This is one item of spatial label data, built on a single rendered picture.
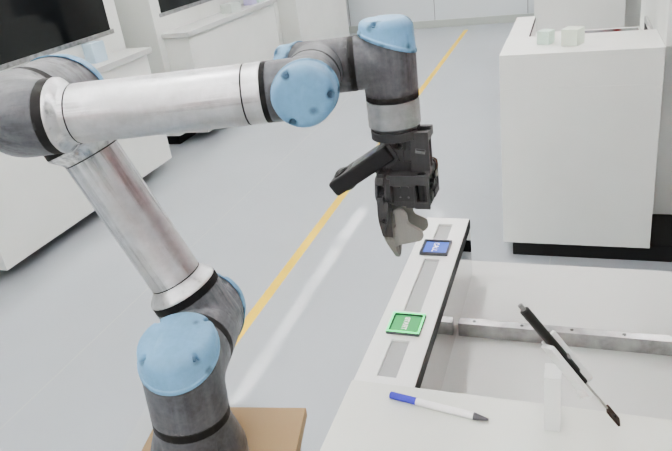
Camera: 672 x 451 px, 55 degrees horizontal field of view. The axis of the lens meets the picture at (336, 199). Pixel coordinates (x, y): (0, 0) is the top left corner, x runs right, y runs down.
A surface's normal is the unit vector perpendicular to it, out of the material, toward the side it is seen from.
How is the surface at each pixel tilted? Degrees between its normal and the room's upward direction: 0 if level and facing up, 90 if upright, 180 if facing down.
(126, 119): 96
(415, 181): 90
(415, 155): 90
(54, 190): 90
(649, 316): 0
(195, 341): 6
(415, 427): 0
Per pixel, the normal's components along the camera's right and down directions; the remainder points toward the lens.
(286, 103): -0.05, 0.38
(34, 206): 0.94, 0.02
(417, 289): -0.13, -0.91
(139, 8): -0.32, 0.42
